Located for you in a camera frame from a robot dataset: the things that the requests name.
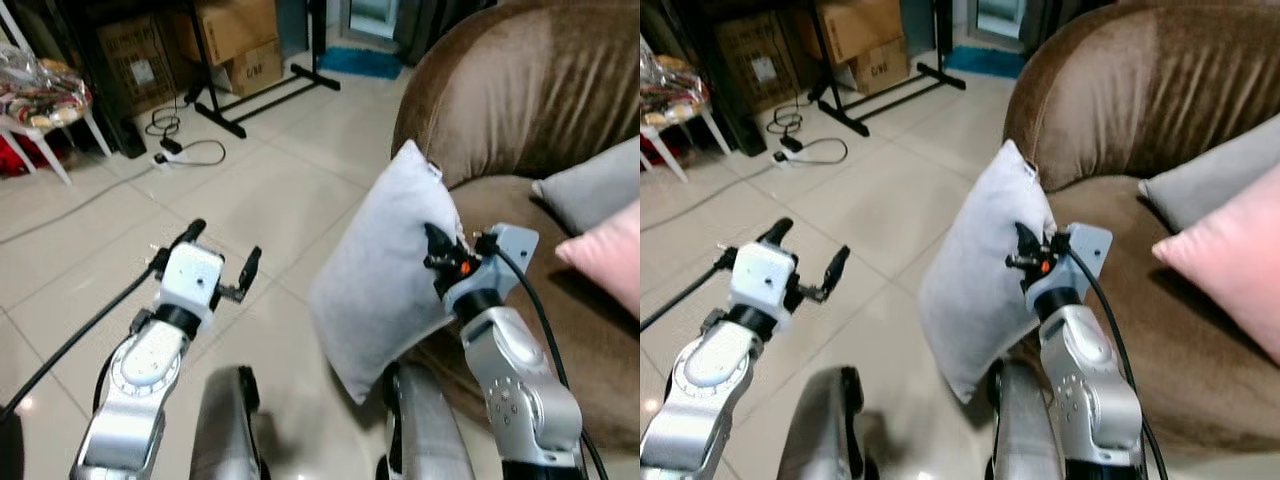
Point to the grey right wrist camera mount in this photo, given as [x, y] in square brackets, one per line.
[505, 258]
[1085, 255]

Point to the silver left robot leg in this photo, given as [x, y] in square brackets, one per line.
[820, 425]
[225, 425]

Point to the silver robot leg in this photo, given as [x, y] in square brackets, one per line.
[1025, 430]
[425, 430]
[225, 425]
[820, 425]

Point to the black metal floor stand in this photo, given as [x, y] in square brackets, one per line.
[265, 97]
[890, 95]

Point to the white plastic chair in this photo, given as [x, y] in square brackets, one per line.
[675, 130]
[40, 135]

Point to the blue door mat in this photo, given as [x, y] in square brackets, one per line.
[360, 62]
[985, 62]

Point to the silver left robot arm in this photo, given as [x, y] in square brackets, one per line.
[705, 375]
[140, 375]

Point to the large plain cardboard box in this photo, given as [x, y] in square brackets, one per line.
[235, 25]
[860, 25]

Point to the red cloth bundle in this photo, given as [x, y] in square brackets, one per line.
[655, 152]
[25, 158]

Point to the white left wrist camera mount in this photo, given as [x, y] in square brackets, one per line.
[760, 272]
[190, 272]

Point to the large light grey pillow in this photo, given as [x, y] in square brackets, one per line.
[975, 270]
[380, 270]

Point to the clear bag of colourful items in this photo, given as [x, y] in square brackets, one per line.
[35, 90]
[665, 88]

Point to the cardboard box with white label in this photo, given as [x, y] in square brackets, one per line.
[135, 60]
[755, 55]

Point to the silver right robot leg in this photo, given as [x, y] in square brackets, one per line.
[425, 430]
[1025, 430]

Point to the small printed cardboard box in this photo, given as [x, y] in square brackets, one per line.
[880, 68]
[250, 70]

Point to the small grey cushion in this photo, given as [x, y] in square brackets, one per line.
[595, 185]
[1210, 175]

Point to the brown velvet sofa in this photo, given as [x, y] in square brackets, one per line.
[540, 90]
[1150, 80]

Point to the pink cushion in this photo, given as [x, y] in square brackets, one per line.
[1235, 265]
[610, 260]

